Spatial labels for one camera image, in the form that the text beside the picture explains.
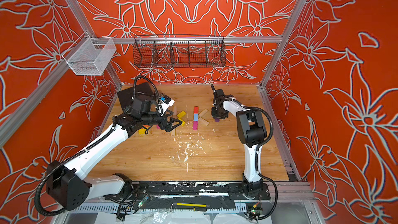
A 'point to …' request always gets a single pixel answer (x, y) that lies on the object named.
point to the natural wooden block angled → (173, 132)
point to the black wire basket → (179, 51)
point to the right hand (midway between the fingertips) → (216, 114)
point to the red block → (196, 109)
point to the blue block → (195, 117)
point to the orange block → (146, 126)
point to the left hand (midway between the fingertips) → (176, 116)
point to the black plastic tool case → (143, 91)
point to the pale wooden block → (202, 112)
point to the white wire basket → (90, 56)
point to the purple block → (217, 120)
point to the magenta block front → (157, 127)
